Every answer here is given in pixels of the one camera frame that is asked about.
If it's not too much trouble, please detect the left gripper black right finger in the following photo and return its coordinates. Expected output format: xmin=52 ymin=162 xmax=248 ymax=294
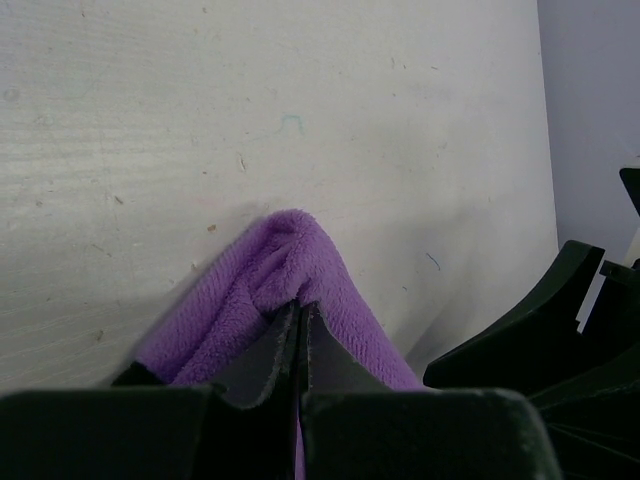
xmin=299 ymin=303 xmax=390 ymax=479

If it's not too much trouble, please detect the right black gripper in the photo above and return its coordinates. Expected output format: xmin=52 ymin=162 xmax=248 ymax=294
xmin=423 ymin=240 xmax=639 ymax=479

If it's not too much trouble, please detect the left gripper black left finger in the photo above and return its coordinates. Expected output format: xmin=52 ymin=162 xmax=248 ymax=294
xmin=209 ymin=301 xmax=300 ymax=479

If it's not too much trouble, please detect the purple microfiber towel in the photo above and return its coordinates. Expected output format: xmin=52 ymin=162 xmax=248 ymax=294
xmin=112 ymin=208 xmax=426 ymax=480

